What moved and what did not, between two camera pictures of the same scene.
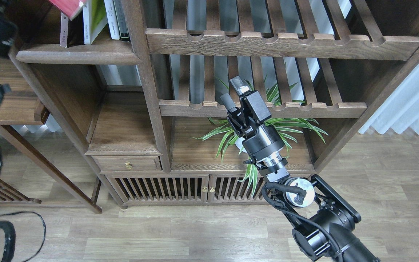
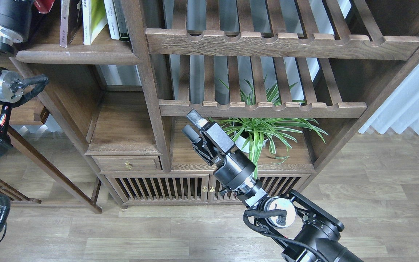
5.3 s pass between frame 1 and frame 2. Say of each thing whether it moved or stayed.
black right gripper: moved
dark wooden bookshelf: stayed
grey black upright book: stayed
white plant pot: stayed
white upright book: stayed
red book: moved
